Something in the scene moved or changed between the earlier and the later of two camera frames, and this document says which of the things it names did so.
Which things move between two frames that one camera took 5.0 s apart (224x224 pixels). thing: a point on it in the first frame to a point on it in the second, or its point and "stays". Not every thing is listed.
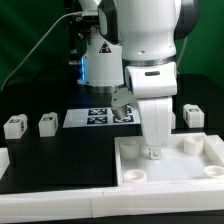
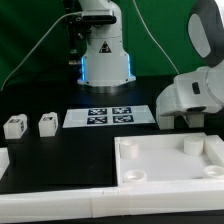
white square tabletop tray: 193,157 stays
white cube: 193,115 stays
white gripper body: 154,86 to 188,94
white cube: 48,124 stays
